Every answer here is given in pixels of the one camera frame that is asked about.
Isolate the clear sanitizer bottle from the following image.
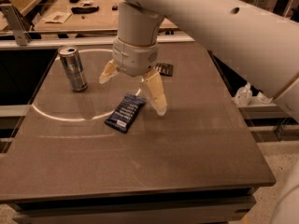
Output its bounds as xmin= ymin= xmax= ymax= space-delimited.
xmin=235 ymin=83 xmax=252 ymax=106
xmin=257 ymin=91 xmax=272 ymax=105

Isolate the dark chocolate bar wrapper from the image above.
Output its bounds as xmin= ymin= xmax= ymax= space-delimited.
xmin=154 ymin=63 xmax=174 ymax=77

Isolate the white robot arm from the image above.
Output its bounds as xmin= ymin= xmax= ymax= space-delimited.
xmin=99 ymin=0 xmax=299 ymax=120

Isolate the white paper card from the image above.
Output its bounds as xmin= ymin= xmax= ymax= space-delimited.
xmin=42 ymin=11 xmax=71 ymax=24

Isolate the horizontal metal rail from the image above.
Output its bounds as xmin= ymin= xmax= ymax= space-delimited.
xmin=0 ymin=35 xmax=194 ymax=50

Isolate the black device on desk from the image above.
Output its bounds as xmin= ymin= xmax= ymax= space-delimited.
xmin=71 ymin=7 xmax=100 ymax=14

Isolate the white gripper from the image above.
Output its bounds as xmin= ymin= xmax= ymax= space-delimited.
xmin=99 ymin=37 xmax=167 ymax=116

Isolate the left metal rail bracket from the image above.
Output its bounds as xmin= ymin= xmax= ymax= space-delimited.
xmin=0 ymin=3 xmax=31 ymax=46

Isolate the wooden background desk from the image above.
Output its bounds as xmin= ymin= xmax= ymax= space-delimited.
xmin=33 ymin=0 xmax=178 ymax=34

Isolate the blue rxbar blueberry wrapper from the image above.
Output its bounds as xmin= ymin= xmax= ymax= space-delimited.
xmin=105 ymin=94 xmax=147 ymax=133

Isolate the silver energy drink can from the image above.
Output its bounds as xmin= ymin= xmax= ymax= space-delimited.
xmin=58 ymin=46 xmax=88 ymax=91

